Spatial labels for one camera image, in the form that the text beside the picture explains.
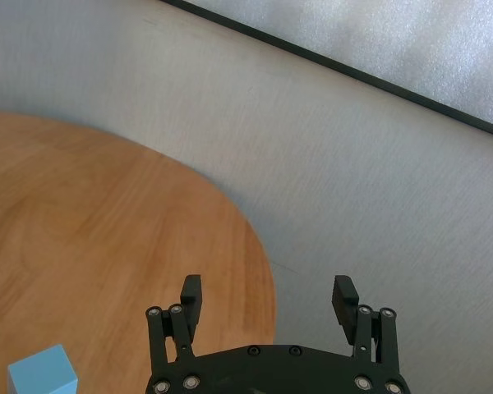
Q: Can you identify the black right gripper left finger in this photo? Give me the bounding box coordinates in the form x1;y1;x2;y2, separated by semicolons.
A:
145;274;203;369

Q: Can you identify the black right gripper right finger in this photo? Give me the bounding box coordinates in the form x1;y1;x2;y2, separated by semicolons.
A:
331;275;399;365

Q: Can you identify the black wall rail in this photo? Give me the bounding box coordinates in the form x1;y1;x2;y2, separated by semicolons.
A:
159;0;493;143

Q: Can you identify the light blue foam cube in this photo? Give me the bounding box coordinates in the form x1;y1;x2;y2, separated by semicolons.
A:
7;344;80;394

